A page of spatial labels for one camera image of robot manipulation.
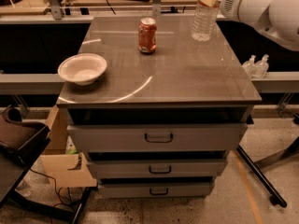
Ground clear plastic water bottle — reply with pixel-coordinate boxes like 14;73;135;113
192;0;220;41

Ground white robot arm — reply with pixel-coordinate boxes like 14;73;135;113
201;0;299;51

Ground clear pump bottle left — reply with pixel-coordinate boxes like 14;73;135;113
242;55;256;77

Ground clear pump bottle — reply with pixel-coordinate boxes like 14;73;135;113
253;54;269;78
242;55;256;77

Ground clear pump bottle right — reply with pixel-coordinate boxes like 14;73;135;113
253;54;269;78

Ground white paper bowl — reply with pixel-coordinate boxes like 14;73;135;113
58;53;107;86

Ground orange soda can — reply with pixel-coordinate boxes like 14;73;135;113
138;17;157;54

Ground grey drawer cabinet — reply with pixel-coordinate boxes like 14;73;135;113
57;15;261;187

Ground top grey drawer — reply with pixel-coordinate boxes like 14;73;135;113
67;123;247;152

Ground grey drawer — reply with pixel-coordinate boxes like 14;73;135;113
98;182;214;199
67;123;247;152
87;159;227;179

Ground middle grey drawer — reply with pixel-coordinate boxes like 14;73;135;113
87;159;227;179

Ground black floor stand leg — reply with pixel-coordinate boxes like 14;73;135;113
236;146;287;208

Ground bottom grey drawer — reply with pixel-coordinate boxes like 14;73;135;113
98;182;214;199

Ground cardboard box piece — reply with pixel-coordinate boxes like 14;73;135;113
40;153;97;188

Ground dark brown chair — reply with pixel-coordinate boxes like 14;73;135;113
0;107;50;205

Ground black floor cable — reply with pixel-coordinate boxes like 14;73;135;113
29;167;83;224

